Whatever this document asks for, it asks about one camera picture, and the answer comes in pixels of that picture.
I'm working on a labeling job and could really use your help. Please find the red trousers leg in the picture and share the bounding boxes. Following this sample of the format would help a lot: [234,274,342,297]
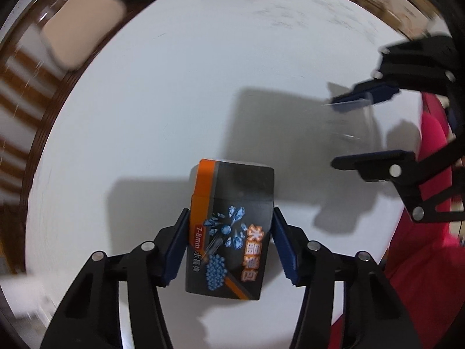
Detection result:
[326,92,465,349]

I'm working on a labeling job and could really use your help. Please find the clear plastic wrapper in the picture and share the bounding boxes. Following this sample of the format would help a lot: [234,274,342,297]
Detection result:
[321,102,378,156]

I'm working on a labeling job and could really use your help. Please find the wooden bench chair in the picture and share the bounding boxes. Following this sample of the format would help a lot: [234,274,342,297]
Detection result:
[1,0,155,274]

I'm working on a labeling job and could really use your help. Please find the beige chair cushion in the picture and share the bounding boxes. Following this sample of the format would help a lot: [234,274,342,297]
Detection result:
[40,0,127,71]

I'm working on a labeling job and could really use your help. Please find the black orange box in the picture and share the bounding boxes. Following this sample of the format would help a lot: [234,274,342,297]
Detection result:
[185,159,274,300]

